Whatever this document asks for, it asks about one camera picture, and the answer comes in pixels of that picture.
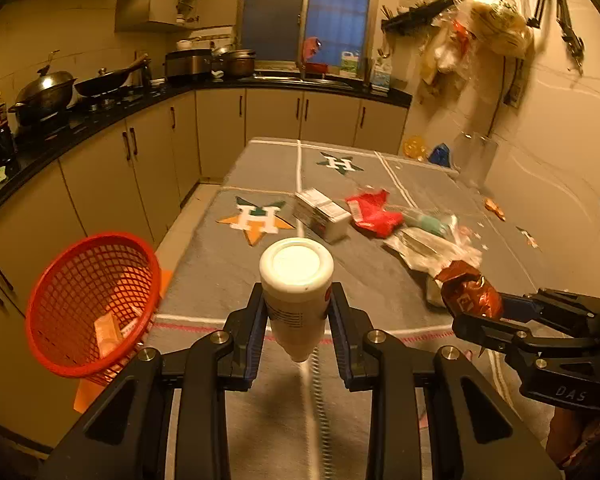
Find yellow round object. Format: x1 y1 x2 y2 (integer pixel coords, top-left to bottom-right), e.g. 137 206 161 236
403 136 428 162

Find orange peel scrap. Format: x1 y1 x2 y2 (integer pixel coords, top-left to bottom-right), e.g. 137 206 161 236
484 198 506 221

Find orange medicine box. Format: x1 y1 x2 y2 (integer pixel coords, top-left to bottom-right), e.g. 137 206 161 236
94 312 123 359

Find dark soy sauce bottle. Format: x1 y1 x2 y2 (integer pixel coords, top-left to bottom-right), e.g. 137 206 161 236
0 91 20 178

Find red plastic mesh basket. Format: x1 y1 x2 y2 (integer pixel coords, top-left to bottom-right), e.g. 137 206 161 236
24 232 162 386

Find kitchen window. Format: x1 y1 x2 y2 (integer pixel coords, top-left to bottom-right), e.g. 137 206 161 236
238 0 374 78

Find white squeeze bottle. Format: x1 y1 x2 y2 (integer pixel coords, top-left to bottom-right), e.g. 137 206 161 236
259 237 335 363

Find black frying pan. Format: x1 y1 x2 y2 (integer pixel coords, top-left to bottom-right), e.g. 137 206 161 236
74 54 149 98

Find red snack bag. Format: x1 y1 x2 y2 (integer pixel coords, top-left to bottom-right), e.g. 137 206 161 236
346 190 404 238

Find hanging plastic bags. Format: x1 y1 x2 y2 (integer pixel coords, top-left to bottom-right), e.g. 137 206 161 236
420 0 533 86

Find grey patterned tablecloth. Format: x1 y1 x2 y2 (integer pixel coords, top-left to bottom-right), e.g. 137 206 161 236
144 136 571 480

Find white detergent jug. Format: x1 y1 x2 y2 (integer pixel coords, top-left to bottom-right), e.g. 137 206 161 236
339 51 360 78

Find white crumpled plastic bag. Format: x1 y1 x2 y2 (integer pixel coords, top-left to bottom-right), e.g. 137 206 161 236
384 226 482 308

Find brown shiny candy wrapper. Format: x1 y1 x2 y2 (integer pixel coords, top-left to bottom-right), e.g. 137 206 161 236
434 260 504 320

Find steel electric cooker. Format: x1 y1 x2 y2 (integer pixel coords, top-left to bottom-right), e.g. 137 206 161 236
164 49 212 78

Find blue plastic bag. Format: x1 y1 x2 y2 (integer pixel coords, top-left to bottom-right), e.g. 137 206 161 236
428 143 451 168

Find black wall shelf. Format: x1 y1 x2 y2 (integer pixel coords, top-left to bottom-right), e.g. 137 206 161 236
380 0 455 36

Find brown cooking pot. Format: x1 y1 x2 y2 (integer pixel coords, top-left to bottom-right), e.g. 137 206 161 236
221 49 257 79

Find white green carton box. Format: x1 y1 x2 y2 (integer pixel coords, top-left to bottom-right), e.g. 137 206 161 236
294 188 352 244

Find base kitchen cabinets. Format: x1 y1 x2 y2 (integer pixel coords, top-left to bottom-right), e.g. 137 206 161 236
0 104 181 446

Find lidded steel wok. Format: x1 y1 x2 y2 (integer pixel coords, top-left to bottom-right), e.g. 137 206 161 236
8 50 76 128

